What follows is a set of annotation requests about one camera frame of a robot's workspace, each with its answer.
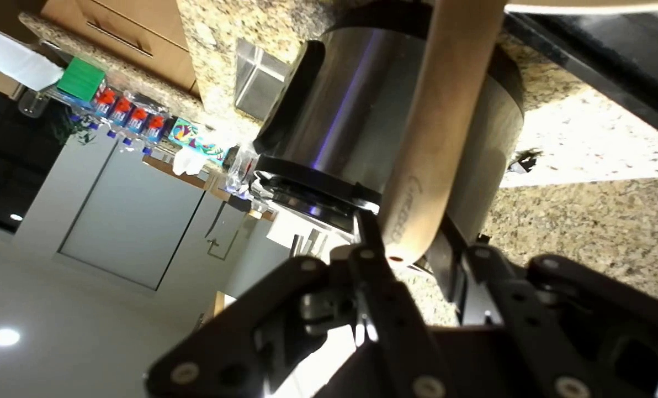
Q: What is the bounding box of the stainless steel sink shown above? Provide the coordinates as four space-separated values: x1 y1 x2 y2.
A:
233 37 294 124

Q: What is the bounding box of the wooden spatula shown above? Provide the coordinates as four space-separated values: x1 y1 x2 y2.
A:
379 0 510 265

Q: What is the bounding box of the stainless steel pressure cooker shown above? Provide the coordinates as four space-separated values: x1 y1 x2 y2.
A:
249 20 529 248

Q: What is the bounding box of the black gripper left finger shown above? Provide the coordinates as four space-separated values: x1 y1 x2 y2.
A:
145 245 450 398

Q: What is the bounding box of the dark window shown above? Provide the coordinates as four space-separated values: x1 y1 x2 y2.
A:
0 79 76 235

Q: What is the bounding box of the open cardboard box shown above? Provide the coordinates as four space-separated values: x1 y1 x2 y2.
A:
0 24 66 98

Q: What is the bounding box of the red bottle pack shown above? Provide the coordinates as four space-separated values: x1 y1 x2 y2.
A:
88 83 173 146

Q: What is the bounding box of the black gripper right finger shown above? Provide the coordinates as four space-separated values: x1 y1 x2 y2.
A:
459 241 658 398

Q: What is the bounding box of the green box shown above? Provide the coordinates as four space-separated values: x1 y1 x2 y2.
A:
55 56 111 105

